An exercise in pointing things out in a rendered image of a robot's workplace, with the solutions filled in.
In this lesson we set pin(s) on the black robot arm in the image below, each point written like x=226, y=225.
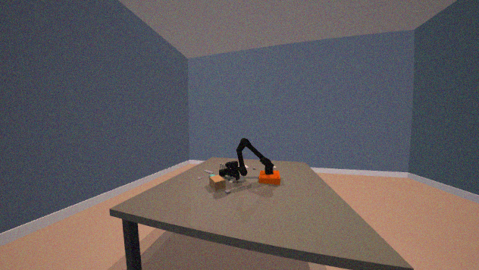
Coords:
x=242, y=169

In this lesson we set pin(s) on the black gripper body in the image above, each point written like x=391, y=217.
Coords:
x=223, y=172

